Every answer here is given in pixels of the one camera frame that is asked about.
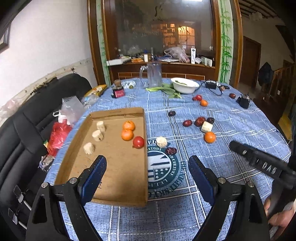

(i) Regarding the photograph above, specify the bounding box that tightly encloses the orange tangerine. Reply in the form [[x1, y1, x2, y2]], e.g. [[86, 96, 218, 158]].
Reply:
[[121, 129, 134, 141], [204, 132, 216, 144], [122, 120, 135, 131]]

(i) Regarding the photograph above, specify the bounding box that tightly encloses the black adapter cable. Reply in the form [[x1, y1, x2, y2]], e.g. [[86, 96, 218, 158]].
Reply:
[[197, 79, 231, 96]]

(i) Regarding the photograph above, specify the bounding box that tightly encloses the black clip device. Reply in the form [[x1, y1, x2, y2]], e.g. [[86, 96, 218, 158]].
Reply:
[[236, 94, 250, 109]]

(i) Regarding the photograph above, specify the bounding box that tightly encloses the brown cardboard tray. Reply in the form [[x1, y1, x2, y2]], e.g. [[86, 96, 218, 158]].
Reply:
[[55, 108, 148, 207]]

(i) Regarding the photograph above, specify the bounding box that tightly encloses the operator right hand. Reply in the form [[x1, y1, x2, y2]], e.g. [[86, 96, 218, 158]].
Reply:
[[268, 201, 295, 239]]

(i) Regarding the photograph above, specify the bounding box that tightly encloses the small far tangerine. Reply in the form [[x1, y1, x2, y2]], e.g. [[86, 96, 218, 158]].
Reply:
[[200, 99, 208, 107]]

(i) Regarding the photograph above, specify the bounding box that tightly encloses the white sugarcane block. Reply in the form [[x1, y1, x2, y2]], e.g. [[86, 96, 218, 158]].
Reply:
[[201, 121, 213, 133]]

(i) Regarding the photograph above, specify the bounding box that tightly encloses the plastic bag on sideboard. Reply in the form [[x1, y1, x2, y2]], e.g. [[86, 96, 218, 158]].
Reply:
[[164, 47, 190, 63]]

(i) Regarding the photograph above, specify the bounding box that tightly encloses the red labelled jar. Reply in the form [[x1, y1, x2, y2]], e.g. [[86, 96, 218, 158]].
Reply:
[[111, 80, 125, 98]]

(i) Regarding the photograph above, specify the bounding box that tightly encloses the white carton box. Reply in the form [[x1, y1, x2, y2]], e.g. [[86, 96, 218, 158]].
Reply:
[[191, 48, 196, 64]]

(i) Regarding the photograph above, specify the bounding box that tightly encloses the red cherry tomato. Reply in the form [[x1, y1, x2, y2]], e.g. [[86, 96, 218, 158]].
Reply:
[[133, 136, 145, 149]]

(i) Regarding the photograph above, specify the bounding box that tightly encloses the large red jujube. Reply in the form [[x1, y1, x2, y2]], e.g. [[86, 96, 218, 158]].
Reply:
[[194, 116, 206, 127]]

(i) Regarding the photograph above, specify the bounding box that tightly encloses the black sofa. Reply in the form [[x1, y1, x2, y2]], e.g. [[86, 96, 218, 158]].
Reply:
[[1, 73, 91, 240]]

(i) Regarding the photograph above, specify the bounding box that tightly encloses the clear plastic bag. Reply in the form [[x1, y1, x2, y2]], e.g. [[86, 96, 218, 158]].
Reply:
[[60, 96, 85, 126]]

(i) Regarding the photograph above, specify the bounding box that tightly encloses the clear plastic pitcher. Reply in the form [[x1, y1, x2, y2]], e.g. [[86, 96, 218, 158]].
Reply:
[[139, 61, 162, 88]]

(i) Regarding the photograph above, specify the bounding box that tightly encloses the small sugarcane chunk near tray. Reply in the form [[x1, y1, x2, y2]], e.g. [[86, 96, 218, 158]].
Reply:
[[156, 136, 168, 148]]

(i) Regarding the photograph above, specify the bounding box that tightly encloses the round peeled sugarcane chunk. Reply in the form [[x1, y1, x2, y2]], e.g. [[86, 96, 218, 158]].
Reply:
[[83, 142, 95, 155]]

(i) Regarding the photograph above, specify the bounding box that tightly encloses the white plastic basin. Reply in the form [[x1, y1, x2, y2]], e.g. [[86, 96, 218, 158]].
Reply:
[[171, 77, 200, 94]]

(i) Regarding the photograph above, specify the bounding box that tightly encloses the red plastic bag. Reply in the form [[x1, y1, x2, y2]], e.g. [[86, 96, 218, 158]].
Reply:
[[47, 120, 72, 157]]

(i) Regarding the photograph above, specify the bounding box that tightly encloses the dark purple plum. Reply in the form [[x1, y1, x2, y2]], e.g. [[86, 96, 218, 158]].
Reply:
[[206, 118, 215, 124]]

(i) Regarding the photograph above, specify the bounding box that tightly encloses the black power adapter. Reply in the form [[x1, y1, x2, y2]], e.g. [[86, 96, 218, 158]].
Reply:
[[205, 80, 217, 89]]

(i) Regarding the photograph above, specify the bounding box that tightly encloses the wooden sideboard cabinet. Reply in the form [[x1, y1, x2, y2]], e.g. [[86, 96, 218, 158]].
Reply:
[[87, 1, 243, 87]]

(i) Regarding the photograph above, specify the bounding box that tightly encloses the beige sugarcane chunk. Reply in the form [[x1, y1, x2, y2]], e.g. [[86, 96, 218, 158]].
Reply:
[[92, 130, 104, 142], [96, 120, 106, 133]]

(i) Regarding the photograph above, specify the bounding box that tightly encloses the blue plaid tablecloth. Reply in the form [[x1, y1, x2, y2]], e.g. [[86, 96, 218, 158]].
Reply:
[[45, 77, 292, 241]]

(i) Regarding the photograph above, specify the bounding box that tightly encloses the far red tomato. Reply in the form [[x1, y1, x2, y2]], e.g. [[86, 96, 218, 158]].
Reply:
[[195, 95, 202, 101]]

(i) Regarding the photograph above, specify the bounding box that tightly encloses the green leafy vegetable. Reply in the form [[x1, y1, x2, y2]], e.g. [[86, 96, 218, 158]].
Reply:
[[145, 83, 182, 98]]

